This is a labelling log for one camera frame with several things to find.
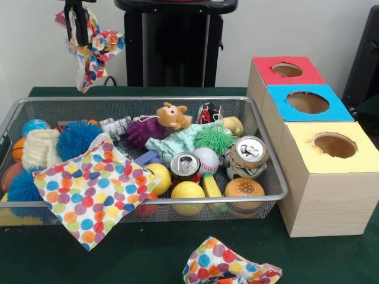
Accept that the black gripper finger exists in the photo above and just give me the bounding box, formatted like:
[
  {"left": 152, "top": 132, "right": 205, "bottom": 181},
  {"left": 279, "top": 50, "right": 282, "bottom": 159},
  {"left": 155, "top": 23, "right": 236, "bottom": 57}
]
[
  {"left": 76, "top": 0, "right": 90, "bottom": 47},
  {"left": 63, "top": 0, "right": 77, "bottom": 43}
]

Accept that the whitish foil wrapper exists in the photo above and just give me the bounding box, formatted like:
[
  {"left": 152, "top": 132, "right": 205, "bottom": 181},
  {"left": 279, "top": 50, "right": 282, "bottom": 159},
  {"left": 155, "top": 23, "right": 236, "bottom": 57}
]
[{"left": 55, "top": 7, "right": 126, "bottom": 94}]

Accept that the tan plush animal toy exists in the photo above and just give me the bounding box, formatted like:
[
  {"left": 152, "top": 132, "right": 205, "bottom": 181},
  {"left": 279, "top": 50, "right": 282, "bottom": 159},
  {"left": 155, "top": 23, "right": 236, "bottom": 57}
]
[{"left": 156, "top": 102, "right": 193, "bottom": 131}]

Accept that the cream knitted cloth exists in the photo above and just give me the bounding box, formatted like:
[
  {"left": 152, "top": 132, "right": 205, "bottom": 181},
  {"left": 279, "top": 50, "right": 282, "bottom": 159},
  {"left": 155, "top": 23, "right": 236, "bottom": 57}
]
[{"left": 23, "top": 129, "right": 63, "bottom": 171}]

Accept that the mint green knitted cloth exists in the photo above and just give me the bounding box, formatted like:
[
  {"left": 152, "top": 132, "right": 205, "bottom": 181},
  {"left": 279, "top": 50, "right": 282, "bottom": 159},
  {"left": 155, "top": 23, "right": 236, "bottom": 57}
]
[{"left": 145, "top": 123, "right": 205, "bottom": 166}]

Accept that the polka dot cloth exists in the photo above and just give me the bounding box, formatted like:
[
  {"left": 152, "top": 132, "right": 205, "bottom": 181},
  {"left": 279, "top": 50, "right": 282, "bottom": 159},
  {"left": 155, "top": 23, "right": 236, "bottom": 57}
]
[{"left": 33, "top": 133, "right": 162, "bottom": 252}]

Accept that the blue spiky rubber ball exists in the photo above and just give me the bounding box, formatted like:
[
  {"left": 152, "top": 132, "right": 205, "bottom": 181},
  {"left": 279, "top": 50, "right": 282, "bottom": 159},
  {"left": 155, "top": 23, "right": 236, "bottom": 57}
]
[
  {"left": 56, "top": 120, "right": 102, "bottom": 162},
  {"left": 7, "top": 167, "right": 47, "bottom": 217}
]

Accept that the colourful patterned cloth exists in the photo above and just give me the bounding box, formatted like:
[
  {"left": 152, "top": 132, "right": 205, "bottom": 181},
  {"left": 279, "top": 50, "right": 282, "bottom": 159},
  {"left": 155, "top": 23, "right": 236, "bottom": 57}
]
[{"left": 182, "top": 237, "right": 284, "bottom": 284}]

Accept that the shallow clear mesh bin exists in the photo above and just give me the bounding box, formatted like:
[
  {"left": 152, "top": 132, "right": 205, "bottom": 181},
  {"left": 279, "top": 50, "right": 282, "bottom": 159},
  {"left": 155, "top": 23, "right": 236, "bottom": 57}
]
[{"left": 0, "top": 96, "right": 289, "bottom": 227}]

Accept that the wooden box with three holes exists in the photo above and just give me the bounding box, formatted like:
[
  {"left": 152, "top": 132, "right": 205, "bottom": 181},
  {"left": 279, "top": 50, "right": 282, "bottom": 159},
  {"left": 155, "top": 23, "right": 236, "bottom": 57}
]
[{"left": 246, "top": 56, "right": 379, "bottom": 238}]

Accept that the purple spiky rubber toy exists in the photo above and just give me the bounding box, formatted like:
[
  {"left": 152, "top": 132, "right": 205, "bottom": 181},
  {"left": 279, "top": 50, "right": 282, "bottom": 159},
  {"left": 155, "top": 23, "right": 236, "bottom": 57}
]
[{"left": 126, "top": 117, "right": 166, "bottom": 149}]

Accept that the green spiky rubber ball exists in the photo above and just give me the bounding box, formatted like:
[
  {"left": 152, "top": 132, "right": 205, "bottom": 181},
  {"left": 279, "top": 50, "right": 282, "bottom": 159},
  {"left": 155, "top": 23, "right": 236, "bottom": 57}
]
[{"left": 194, "top": 123, "right": 236, "bottom": 156}]

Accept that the white baseball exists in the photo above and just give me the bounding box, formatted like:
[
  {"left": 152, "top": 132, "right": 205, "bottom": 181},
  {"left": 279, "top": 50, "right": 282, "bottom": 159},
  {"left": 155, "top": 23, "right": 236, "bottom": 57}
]
[{"left": 192, "top": 148, "right": 220, "bottom": 176}]

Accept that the crushed silver drink can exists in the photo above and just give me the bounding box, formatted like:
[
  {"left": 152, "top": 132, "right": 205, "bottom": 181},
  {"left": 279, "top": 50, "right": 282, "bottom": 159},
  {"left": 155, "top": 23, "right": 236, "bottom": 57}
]
[{"left": 230, "top": 136, "right": 270, "bottom": 180}]

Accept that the orange ball with cream dots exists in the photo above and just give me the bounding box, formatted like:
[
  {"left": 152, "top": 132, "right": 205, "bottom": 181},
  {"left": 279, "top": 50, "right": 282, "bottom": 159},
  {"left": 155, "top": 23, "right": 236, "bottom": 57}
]
[{"left": 224, "top": 177, "right": 265, "bottom": 215}]

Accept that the dark green table cloth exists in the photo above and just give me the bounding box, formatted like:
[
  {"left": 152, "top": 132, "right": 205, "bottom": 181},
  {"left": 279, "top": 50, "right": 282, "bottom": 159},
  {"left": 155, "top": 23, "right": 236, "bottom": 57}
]
[
  {"left": 354, "top": 93, "right": 379, "bottom": 117},
  {"left": 0, "top": 86, "right": 379, "bottom": 284}
]

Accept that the black panel stand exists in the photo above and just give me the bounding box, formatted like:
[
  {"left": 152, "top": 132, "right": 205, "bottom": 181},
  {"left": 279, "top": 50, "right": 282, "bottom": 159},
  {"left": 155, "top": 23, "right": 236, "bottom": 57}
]
[{"left": 342, "top": 5, "right": 379, "bottom": 113}]

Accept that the black cable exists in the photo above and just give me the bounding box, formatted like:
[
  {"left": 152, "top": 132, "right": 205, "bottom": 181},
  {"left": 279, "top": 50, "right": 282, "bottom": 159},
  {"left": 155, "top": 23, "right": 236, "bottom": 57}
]
[{"left": 105, "top": 75, "right": 126, "bottom": 88}]

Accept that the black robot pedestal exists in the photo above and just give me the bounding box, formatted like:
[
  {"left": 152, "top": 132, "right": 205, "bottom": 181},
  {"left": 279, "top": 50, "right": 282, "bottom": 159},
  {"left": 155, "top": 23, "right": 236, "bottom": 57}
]
[{"left": 114, "top": 0, "right": 239, "bottom": 88}]

